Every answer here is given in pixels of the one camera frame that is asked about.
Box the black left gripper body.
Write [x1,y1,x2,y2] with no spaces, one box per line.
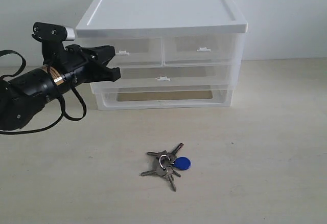
[43,43,95,86]

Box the key bunch with blue tag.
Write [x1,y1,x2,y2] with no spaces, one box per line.
[140,143,192,192]

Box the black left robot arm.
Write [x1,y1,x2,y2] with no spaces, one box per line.
[1,43,121,135]

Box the clear bottom wide drawer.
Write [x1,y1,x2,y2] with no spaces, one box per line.
[95,87,234,110]

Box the white plastic drawer cabinet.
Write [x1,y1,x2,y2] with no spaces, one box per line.
[76,0,248,95]

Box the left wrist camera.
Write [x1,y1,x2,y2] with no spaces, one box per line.
[32,22,75,65]

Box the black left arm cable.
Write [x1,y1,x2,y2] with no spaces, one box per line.
[0,49,87,136]

